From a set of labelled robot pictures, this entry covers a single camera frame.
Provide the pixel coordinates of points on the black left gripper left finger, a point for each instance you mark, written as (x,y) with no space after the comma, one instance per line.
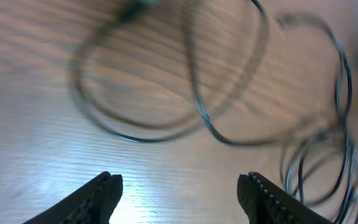
(94,202)

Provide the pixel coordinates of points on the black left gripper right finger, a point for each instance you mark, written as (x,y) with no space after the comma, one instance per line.
(265,203)

